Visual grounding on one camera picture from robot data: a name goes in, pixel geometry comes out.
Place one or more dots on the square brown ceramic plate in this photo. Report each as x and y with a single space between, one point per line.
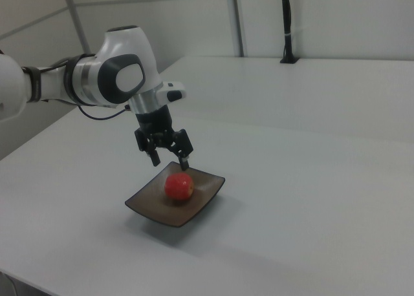
152 200

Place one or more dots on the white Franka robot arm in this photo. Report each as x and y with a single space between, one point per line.
123 53

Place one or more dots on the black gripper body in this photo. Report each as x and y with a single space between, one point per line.
156 124

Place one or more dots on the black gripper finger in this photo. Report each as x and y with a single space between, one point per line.
155 157
185 145

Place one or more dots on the black pole stand white band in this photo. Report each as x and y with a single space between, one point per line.
287 24

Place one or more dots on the red apple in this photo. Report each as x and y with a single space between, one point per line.
178 186

